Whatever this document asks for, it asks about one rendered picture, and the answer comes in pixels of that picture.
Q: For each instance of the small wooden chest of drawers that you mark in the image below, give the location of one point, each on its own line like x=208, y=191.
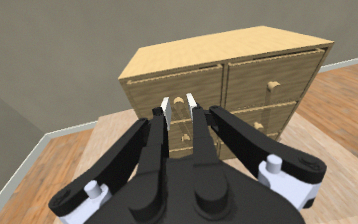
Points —
x=221, y=48

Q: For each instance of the brown wooden drawer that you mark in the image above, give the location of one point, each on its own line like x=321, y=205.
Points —
x=257, y=82
x=181, y=133
x=225, y=153
x=178, y=153
x=203, y=84
x=267, y=119

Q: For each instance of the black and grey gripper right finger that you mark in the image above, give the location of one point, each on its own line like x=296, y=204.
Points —
x=292, y=173

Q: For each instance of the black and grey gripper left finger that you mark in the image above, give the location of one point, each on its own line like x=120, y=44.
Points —
x=78, y=200

